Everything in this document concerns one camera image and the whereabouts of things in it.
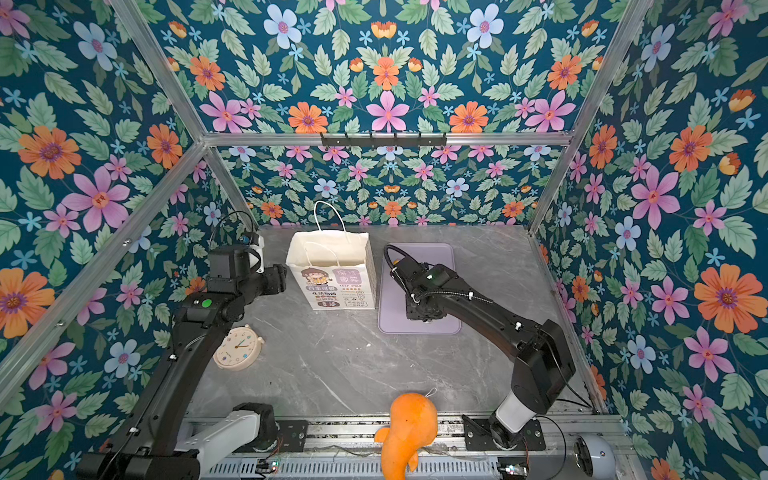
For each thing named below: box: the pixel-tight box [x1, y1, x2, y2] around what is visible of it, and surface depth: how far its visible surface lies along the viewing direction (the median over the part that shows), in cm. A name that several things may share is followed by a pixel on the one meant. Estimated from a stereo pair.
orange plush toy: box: [374, 394, 438, 480], surface depth 69 cm
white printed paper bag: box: [286, 200, 377, 310], surface depth 86 cm
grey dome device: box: [573, 433, 616, 480], surface depth 66 cm
